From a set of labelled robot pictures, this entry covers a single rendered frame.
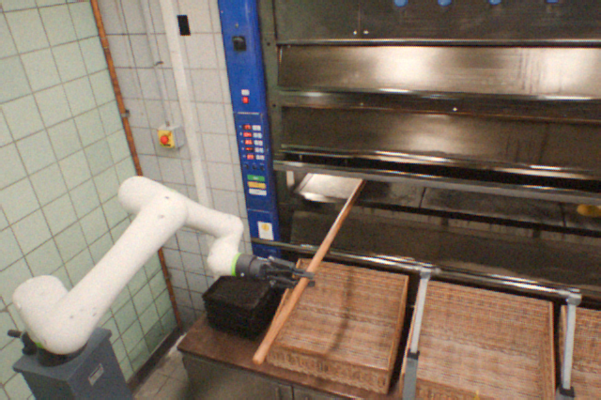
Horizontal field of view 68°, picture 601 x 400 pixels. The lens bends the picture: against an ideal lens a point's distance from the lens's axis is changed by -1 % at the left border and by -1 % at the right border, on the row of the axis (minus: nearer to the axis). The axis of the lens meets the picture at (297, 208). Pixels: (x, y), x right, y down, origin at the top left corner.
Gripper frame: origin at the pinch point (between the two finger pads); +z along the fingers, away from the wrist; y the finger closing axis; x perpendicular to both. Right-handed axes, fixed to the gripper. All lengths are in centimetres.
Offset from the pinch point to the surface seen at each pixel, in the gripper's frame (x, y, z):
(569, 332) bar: -13, 12, 87
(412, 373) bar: 3, 32, 40
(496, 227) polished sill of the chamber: -58, 3, 63
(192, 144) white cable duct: -55, -23, -79
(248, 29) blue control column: -54, -76, -41
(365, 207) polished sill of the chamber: -58, 1, 7
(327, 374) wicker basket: -8, 58, 4
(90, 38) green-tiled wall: -49, -74, -121
